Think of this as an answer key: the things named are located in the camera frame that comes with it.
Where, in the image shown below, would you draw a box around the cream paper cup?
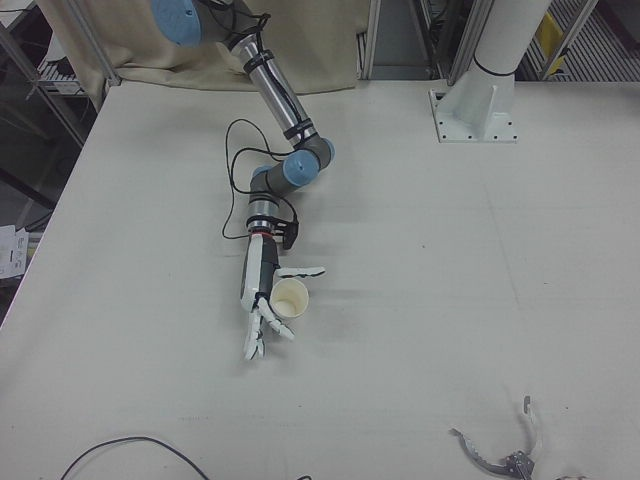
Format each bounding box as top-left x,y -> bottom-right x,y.
269,278 -> 311,321

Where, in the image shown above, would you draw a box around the black loose cable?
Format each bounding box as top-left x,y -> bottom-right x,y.
59,436 -> 211,480

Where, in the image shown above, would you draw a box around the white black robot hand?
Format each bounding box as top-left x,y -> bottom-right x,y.
239,233 -> 327,361

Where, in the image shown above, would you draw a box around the white round column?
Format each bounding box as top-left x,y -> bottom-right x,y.
472,0 -> 551,77

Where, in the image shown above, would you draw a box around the aluminium frame post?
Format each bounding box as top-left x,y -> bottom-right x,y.
362,0 -> 381,81
447,0 -> 484,86

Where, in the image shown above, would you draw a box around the white paper sheets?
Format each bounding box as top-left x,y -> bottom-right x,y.
0,224 -> 32,279

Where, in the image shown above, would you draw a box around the metal toothed claw tool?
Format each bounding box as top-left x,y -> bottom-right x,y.
448,395 -> 546,480

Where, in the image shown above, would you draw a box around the white mount pedestal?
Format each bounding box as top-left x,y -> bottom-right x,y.
428,69 -> 520,145

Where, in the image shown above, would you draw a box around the beige curtain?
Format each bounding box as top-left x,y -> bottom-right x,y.
37,0 -> 374,96

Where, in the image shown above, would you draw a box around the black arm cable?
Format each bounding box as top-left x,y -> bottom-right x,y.
222,117 -> 301,241

